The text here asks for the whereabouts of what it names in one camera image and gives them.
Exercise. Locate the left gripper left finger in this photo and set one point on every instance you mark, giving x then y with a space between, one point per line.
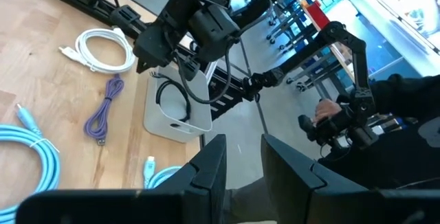
192 189

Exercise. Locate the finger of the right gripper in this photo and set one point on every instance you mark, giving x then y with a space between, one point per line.
151 45
189 70

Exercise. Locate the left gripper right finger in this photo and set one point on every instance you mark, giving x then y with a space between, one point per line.
295 182

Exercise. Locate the grey plastic tray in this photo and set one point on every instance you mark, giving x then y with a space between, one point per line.
178 124

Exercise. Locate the person's hand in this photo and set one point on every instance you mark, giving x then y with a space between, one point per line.
324 109

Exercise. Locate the person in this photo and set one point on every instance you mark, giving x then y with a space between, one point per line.
395 148

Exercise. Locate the red box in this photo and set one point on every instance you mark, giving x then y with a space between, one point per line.
316 14

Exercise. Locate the white workbench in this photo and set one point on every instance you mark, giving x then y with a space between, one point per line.
385 11

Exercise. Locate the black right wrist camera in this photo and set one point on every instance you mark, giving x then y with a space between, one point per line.
213 28

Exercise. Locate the grey rolling cart frame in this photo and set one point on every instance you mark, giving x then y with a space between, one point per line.
292 21

